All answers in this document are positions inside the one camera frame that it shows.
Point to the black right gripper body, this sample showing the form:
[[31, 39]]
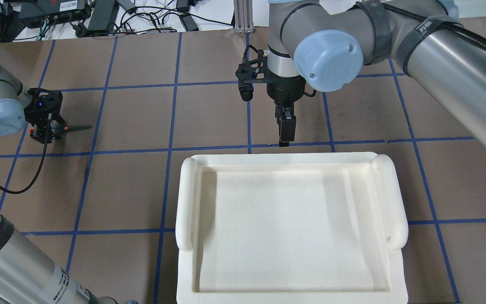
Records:
[[285, 90]]

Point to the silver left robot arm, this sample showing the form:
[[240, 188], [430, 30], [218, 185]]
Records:
[[28, 275]]

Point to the grey orange scissors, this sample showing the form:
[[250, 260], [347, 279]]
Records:
[[59, 129]]

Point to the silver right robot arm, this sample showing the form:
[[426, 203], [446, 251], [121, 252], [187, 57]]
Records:
[[424, 37]]

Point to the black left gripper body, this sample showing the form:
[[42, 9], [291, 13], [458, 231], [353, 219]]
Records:
[[37, 127]]

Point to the white foam tray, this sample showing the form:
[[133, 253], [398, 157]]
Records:
[[311, 228]]

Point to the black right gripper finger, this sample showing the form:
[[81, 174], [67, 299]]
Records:
[[278, 113], [288, 122]]

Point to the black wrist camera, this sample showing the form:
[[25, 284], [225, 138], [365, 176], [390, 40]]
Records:
[[248, 71]]

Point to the black power adapter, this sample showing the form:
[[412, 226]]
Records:
[[103, 18]]

